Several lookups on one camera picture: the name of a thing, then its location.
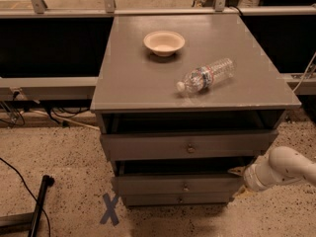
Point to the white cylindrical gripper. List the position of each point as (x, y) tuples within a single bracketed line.
[(251, 177)]

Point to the grey drawer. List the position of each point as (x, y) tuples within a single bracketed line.
[(154, 146), (145, 200), (178, 176)]

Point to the grey top drawer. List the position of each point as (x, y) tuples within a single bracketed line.
[(154, 146)]

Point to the grey bottom drawer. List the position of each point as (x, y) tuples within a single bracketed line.
[(145, 200)]

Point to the grey wooden drawer cabinet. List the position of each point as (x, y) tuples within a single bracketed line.
[(136, 91)]

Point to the clear plastic water bottle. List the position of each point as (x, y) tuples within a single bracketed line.
[(206, 76)]

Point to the blue tape X mark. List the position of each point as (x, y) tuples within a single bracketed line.
[(110, 213)]

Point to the beige paper bowl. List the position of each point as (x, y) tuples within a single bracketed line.
[(164, 43)]

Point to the black metal stand leg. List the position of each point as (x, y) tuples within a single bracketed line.
[(28, 221)]

